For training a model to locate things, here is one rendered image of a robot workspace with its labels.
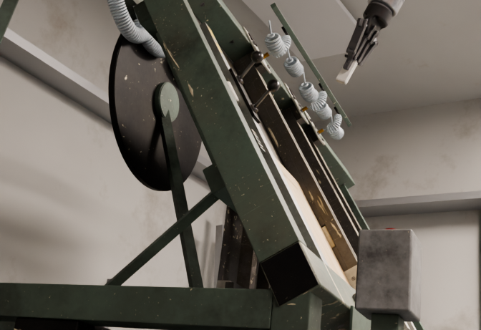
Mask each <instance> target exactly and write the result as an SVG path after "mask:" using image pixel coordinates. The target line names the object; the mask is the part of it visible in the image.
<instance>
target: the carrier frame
mask: <svg viewBox="0 0 481 330"><path fill-rule="evenodd" d="M321 310H322V299H320V298H319V297H318V296H317V295H315V294H314V293H312V292H307V293H305V294H304V295H302V296H299V297H298V298H297V299H294V300H292V301H291V302H289V303H287V304H285V305H284V306H282V307H279V305H278V303H277V301H276V298H275V296H274V295H273V292H272V290H271V289H246V288H243V287H242V286H239V285H238V284H236V283H235V282H225V288H191V287H162V286H106V285H78V284H50V283H0V330H111V329H107V328H105V327H103V326H106V327H120V328H134V329H160V330H321Z"/></svg>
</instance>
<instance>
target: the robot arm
mask: <svg viewBox="0 0 481 330"><path fill-rule="evenodd" d="M403 3H404V0H368V6H367V8H366V9H365V11H364V13H363V17H364V18H363V19H361V18H358V20H357V23H356V28H355V30H354V33H353V35H352V37H351V40H350V42H349V45H348V47H347V49H346V53H348V55H347V54H345V57H346V58H347V60H346V61H345V63H344V65H343V67H342V68H341V71H340V72H339V74H338V76H337V78H336V81H337V82H338V83H341V84H345V85H346V84H347V82H348V81H349V79H350V77H351V75H352V74H353V72H354V70H355V68H356V66H357V65H359V66H362V65H363V63H365V61H366V59H367V58H368V57H369V55H370V54H371V53H372V52H373V50H374V49H375V48H376V47H377V46H379V42H377V41H376V38H377V37H378V36H379V32H380V30H381V29H383V28H386V27H387V26H388V24H389V22H390V21H391V19H392V17H394V16H396V15H397V13H398V11H399V10H400V8H401V6H402V4H403Z"/></svg>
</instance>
